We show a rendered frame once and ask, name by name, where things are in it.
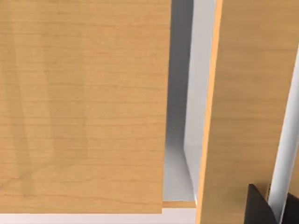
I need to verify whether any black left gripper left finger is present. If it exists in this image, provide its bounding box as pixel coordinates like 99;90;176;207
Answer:
243;183;280;224

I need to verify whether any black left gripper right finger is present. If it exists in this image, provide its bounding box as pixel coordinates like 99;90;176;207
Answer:
281;192;299;224

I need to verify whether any long metal door handle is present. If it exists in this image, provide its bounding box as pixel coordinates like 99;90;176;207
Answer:
267;43;299;224

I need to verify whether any wooden cupboard door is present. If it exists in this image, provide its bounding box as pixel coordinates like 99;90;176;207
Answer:
0;0;173;215
194;0;299;224

